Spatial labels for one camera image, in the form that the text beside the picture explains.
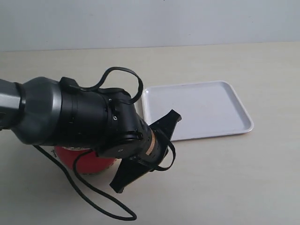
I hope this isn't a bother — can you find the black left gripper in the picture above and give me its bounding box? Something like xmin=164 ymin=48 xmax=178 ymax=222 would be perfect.
xmin=110 ymin=110 xmax=181 ymax=194

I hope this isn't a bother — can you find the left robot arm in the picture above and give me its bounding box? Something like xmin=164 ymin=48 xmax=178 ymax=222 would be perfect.
xmin=0 ymin=77 xmax=181 ymax=193

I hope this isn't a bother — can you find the red small drum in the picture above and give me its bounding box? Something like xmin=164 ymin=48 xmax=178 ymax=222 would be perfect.
xmin=54 ymin=146 xmax=116 ymax=174

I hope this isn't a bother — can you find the white rectangular plastic tray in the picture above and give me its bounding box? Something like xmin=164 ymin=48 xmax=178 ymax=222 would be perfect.
xmin=142 ymin=81 xmax=254 ymax=141

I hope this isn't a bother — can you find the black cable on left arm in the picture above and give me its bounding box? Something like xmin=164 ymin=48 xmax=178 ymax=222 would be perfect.
xmin=32 ymin=67 xmax=176 ymax=221

